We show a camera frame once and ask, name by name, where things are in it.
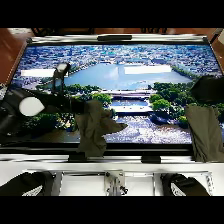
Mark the olive green garment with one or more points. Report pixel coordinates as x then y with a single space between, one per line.
205 133
95 130

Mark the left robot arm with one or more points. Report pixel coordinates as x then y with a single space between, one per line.
31 106

